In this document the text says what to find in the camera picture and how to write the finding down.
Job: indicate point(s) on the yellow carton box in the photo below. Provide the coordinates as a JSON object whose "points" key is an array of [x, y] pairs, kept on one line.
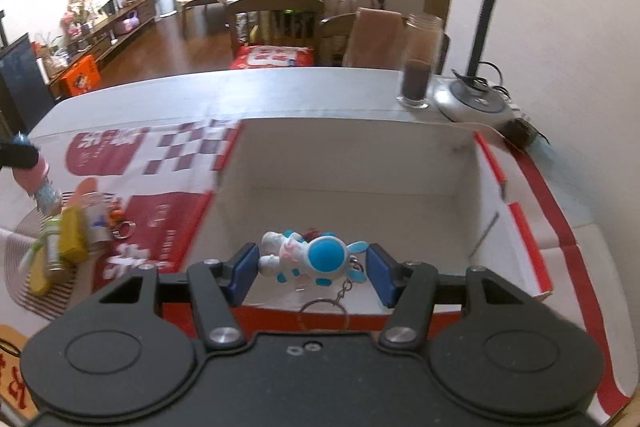
{"points": [[73, 237]]}

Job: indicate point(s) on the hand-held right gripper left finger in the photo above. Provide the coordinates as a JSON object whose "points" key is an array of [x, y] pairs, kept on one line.
{"points": [[244, 276]]}

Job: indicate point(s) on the black floor appliance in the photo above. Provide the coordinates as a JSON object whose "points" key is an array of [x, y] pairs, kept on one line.
{"points": [[22, 82]]}

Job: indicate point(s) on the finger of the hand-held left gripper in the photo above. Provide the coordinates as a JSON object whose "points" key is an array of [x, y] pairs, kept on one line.
{"points": [[20, 156]]}

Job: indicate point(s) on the black power adapter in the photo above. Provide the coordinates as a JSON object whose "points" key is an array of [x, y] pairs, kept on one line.
{"points": [[522, 132]]}

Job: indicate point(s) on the wooden chair with towel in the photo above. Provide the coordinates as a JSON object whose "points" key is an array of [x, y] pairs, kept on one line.
{"points": [[332, 32]]}

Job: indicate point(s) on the pink bag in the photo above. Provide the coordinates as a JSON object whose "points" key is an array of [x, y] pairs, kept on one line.
{"points": [[125, 22]]}

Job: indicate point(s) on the pink plastic scoop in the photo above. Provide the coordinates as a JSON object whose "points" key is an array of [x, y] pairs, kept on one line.
{"points": [[84, 192]]}

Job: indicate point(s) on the glass jar with dark powder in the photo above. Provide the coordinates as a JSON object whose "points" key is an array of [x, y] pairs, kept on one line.
{"points": [[415, 82]]}

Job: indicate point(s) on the red white cardboard box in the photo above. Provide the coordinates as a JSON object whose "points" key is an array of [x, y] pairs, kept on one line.
{"points": [[350, 167]]}

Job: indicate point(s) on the tan printed board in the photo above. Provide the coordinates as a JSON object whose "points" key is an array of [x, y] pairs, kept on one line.
{"points": [[12, 367]]}

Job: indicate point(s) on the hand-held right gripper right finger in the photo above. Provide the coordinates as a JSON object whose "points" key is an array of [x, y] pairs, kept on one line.
{"points": [[381, 278]]}

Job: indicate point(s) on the long wooden cabinet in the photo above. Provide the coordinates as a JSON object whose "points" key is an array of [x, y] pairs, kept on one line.
{"points": [[125, 19]]}

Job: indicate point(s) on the pink blue plastic toy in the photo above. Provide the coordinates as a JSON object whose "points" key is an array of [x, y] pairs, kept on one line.
{"points": [[35, 179]]}

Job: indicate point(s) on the pink towel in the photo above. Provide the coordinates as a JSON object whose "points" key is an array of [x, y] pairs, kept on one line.
{"points": [[375, 37]]}

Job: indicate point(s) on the orange plastic crate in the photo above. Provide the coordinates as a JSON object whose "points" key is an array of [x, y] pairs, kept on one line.
{"points": [[81, 77]]}

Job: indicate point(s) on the red printed seat cushion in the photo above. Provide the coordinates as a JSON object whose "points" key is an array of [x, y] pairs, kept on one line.
{"points": [[272, 56]]}

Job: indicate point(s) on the round striped mat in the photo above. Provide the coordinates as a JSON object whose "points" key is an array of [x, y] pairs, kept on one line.
{"points": [[67, 294]]}

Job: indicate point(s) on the wooden dining chair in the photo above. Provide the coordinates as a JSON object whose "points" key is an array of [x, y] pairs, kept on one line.
{"points": [[275, 4]]}

